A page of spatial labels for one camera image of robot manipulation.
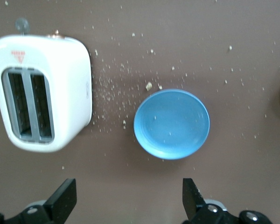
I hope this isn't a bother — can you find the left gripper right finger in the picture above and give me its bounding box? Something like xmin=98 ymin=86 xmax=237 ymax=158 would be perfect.
xmin=181 ymin=178 xmax=271 ymax=224

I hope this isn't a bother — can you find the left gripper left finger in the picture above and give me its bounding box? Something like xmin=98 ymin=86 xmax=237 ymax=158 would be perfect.
xmin=4 ymin=179 xmax=77 ymax=224

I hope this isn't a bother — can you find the blue plate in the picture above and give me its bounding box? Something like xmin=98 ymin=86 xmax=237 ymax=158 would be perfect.
xmin=133 ymin=88 xmax=210 ymax=161

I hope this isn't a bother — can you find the white two-slot toaster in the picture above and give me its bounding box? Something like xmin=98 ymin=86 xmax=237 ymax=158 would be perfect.
xmin=0 ymin=17 xmax=93 ymax=154

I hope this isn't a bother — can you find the brown tablecloth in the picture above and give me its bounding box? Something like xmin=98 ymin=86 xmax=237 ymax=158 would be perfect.
xmin=0 ymin=0 xmax=280 ymax=224

